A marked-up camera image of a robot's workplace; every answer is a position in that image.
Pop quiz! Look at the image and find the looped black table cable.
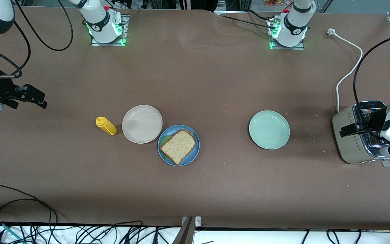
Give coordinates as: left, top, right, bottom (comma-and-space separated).
0, 199, 53, 244

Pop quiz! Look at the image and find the blue plate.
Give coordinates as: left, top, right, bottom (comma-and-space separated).
157, 125, 200, 166

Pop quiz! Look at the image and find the yellow squeeze bottle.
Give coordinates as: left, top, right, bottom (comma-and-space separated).
95, 117, 118, 136

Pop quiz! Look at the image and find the long black table cable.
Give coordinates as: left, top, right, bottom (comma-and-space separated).
0, 184, 59, 224

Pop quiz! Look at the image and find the black base cable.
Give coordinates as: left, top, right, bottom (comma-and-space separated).
214, 11, 278, 28

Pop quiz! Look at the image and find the pale green plate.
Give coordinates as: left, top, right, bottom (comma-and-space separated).
248, 110, 290, 150

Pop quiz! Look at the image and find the beige metal toaster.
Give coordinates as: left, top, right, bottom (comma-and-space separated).
332, 101, 390, 167

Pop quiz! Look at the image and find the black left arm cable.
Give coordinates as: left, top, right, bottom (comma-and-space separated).
353, 33, 390, 140

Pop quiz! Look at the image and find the green lettuce leaf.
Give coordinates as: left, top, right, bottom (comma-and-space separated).
160, 135, 172, 160

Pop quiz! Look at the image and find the teal cable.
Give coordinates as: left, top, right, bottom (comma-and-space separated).
0, 220, 24, 244

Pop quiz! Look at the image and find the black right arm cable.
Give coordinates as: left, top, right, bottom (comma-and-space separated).
0, 0, 74, 79

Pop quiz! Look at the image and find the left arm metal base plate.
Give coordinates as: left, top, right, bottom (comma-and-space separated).
269, 19, 305, 50

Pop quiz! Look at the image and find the white toaster power cord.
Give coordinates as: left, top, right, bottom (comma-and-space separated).
327, 28, 364, 113

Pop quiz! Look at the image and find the rounded brown bread slice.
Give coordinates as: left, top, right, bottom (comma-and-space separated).
160, 129, 196, 166

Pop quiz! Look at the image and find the beige plate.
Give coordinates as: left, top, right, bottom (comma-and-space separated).
122, 105, 163, 144

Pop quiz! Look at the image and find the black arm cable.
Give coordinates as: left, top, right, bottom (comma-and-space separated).
0, 0, 74, 79
353, 33, 390, 140

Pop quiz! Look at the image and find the metal table edge bracket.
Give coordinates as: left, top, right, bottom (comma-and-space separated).
181, 216, 201, 244

